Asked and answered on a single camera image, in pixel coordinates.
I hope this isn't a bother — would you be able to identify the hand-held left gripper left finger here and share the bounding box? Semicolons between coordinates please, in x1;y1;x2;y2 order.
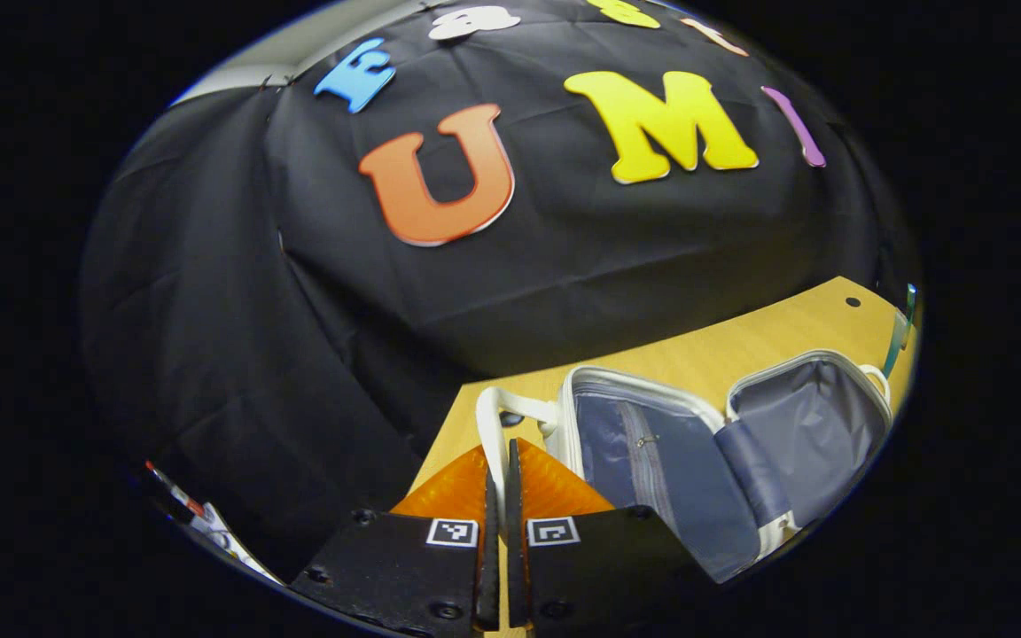
287;443;502;637

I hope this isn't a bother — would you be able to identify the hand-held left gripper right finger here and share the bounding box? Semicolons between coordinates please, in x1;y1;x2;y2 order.
506;437;724;632

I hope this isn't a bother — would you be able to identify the white suitcase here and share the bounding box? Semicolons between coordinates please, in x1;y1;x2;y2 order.
473;348;894;586

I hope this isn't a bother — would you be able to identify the blue skin care bottle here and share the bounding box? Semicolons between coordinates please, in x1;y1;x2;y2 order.
881;282;919;380

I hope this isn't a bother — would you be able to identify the white printed sheet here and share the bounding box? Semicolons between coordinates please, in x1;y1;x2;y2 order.
143;459;285;587

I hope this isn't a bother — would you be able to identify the black backdrop cloth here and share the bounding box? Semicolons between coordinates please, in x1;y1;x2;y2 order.
81;0;919;586

